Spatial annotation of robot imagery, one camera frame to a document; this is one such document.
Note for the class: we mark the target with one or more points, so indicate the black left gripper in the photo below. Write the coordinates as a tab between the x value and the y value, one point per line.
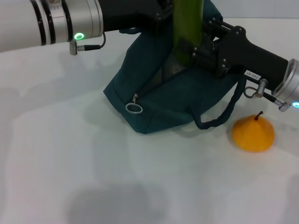
130	16

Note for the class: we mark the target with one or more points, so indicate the orange yellow pear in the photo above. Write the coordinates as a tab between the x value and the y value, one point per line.
253	135

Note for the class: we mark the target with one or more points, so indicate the green cucumber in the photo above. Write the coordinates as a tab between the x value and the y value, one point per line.
188	25

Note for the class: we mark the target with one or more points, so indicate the dark teal fabric lunch bag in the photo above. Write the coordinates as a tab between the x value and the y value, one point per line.
168	102

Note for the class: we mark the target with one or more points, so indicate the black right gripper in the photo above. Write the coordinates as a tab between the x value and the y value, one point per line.
247	56

